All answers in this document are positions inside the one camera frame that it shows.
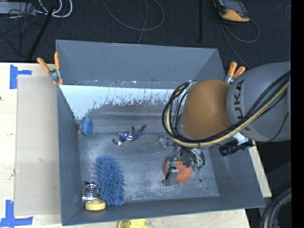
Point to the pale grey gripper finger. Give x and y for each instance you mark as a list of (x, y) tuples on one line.
[(172, 175), (172, 158)]

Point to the orange ball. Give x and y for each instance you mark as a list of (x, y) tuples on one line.
[(184, 173)]

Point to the grey metal bin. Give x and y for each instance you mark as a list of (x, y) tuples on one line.
[(142, 165)]

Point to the blue and red toy figure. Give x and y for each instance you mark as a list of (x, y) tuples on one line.
[(128, 136)]

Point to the blue shaggy duster cloth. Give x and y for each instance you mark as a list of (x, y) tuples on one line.
[(109, 179)]

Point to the yellow round disc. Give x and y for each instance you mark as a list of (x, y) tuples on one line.
[(95, 205)]

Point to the silver square ringed box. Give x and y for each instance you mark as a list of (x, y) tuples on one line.
[(90, 190)]

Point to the blue and green ball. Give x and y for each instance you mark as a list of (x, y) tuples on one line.
[(86, 126)]

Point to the pale flat board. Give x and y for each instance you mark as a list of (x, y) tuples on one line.
[(35, 139)]

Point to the black cylinder on white bracket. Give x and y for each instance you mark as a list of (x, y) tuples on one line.
[(228, 149)]

